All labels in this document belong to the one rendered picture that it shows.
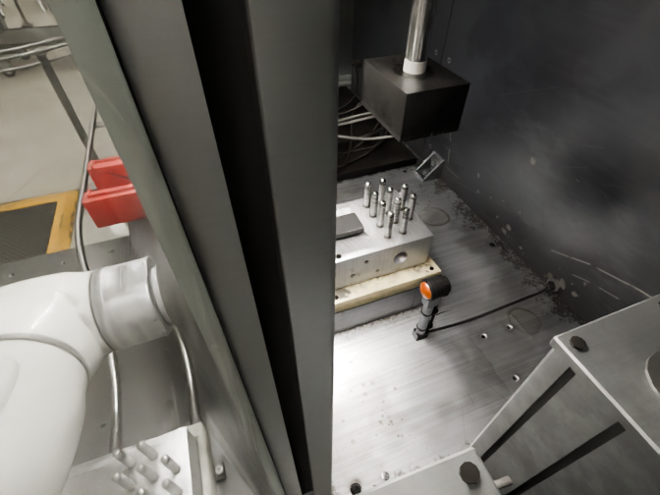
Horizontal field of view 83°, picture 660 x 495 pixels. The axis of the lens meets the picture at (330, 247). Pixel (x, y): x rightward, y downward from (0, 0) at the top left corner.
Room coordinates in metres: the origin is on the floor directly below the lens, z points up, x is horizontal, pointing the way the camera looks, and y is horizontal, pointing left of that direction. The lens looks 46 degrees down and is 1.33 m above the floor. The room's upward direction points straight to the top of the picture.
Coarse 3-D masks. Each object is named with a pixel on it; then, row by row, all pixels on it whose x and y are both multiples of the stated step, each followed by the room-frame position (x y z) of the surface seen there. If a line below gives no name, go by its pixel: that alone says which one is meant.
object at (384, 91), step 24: (432, 0) 0.34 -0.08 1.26; (432, 24) 0.34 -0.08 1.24; (408, 48) 0.35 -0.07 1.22; (384, 72) 0.35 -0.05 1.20; (408, 72) 0.34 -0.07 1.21; (432, 72) 0.35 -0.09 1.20; (384, 96) 0.33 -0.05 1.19; (408, 96) 0.30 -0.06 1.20; (432, 96) 0.31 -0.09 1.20; (456, 96) 0.32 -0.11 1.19; (384, 120) 0.33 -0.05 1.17; (408, 120) 0.30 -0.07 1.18; (432, 120) 0.31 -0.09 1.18; (456, 120) 0.32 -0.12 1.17
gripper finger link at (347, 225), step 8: (344, 216) 0.34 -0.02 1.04; (352, 216) 0.34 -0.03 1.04; (336, 224) 0.33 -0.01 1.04; (344, 224) 0.33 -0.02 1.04; (352, 224) 0.33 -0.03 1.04; (360, 224) 0.33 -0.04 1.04; (336, 232) 0.31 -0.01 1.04; (344, 232) 0.31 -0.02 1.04; (352, 232) 0.31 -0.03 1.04; (360, 232) 0.32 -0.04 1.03
